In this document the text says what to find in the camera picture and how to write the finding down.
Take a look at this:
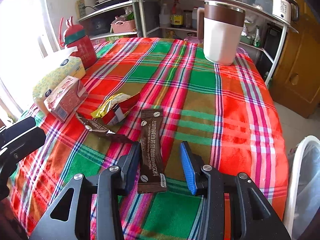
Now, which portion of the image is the pink plastic basket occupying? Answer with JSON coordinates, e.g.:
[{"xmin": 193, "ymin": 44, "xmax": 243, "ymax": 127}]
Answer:
[{"xmin": 111, "ymin": 20, "xmax": 136, "ymax": 33}]

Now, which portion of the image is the white jerrycan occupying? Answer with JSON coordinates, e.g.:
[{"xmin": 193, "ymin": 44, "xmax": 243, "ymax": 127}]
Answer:
[{"xmin": 191, "ymin": 7, "xmax": 198, "ymax": 29}]

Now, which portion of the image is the red reindeer water bottle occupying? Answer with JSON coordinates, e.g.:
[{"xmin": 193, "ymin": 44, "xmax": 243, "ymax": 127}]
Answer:
[{"xmin": 58, "ymin": 16, "xmax": 97, "ymax": 69}]

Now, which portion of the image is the red green plaid tablecloth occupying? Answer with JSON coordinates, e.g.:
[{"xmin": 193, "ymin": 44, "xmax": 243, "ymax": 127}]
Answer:
[{"xmin": 10, "ymin": 38, "xmax": 288, "ymax": 239}]

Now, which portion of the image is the white brown thermos jug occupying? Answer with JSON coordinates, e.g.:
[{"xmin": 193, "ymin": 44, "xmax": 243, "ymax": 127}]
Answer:
[{"xmin": 197, "ymin": 0, "xmax": 245, "ymax": 66}]

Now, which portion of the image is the strawberry milk carton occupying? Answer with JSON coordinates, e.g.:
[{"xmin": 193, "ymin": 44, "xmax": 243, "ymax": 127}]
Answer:
[{"xmin": 44, "ymin": 76, "xmax": 88, "ymax": 122}]

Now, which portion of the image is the dark brown candy wrapper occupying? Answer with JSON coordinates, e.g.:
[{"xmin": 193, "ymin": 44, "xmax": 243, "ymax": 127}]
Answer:
[{"xmin": 75, "ymin": 112, "xmax": 134, "ymax": 144}]

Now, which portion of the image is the white electric kettle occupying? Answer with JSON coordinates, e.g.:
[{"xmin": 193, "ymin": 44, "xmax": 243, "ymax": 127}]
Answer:
[{"xmin": 272, "ymin": 0, "xmax": 299, "ymax": 24}]

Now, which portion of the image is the white metal kitchen shelf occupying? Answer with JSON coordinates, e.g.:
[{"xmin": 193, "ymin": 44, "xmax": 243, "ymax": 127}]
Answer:
[{"xmin": 78, "ymin": 0, "xmax": 291, "ymax": 85}]

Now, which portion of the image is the white trash bin with bag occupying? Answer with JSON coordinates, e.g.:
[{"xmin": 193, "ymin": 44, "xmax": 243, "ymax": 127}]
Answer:
[{"xmin": 283, "ymin": 135, "xmax": 319, "ymax": 239}]

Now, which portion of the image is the brown coffee stick packet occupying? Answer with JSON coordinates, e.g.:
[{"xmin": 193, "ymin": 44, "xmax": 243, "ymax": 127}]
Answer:
[{"xmin": 137, "ymin": 108, "xmax": 167, "ymax": 194}]

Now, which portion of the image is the white power strip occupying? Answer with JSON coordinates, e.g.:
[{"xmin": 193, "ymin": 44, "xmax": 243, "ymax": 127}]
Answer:
[{"xmin": 75, "ymin": 0, "xmax": 86, "ymax": 19}]

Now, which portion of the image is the yellow snack wrapper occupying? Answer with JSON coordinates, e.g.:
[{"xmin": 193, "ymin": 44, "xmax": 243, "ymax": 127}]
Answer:
[{"xmin": 91, "ymin": 93, "xmax": 140, "ymax": 126}]

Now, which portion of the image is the yellow tissue pack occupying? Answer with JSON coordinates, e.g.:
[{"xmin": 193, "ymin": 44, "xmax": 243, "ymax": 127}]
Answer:
[{"xmin": 32, "ymin": 47, "xmax": 86, "ymax": 115}]

